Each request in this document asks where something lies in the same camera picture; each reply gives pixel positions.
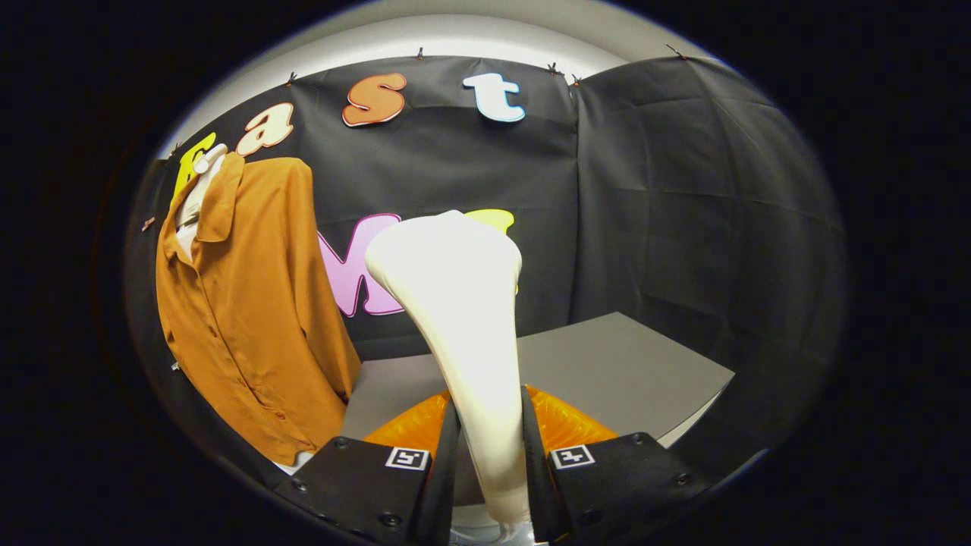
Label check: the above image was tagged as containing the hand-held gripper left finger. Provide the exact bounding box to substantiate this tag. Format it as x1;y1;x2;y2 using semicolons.
273;391;462;546

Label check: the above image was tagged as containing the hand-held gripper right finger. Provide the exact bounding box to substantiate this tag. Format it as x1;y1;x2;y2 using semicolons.
520;384;714;545

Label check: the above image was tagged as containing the orange button shirt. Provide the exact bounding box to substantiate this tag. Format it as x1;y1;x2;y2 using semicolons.
156;154;363;466

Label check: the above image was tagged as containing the grey table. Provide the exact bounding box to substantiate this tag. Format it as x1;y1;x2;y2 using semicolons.
339;312;737;505

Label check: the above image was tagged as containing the black backdrop cloth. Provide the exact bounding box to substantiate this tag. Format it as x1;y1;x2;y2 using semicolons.
125;55;847;486

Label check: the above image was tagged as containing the white mannequin torso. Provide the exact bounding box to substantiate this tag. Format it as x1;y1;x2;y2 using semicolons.
174;143;316;476

